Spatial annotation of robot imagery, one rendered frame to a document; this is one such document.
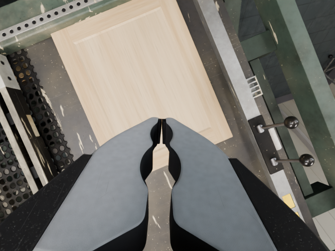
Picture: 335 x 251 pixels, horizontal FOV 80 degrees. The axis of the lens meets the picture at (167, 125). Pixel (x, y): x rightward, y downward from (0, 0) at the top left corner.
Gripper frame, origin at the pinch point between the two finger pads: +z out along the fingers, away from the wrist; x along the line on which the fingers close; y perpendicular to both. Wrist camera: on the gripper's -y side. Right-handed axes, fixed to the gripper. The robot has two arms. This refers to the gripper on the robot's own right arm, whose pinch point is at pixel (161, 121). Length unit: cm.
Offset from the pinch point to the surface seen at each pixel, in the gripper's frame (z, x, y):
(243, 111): 51, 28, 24
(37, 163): 38, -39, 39
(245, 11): 210, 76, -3
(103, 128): 48, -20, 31
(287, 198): 36, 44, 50
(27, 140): 42, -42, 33
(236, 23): 104, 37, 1
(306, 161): 33, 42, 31
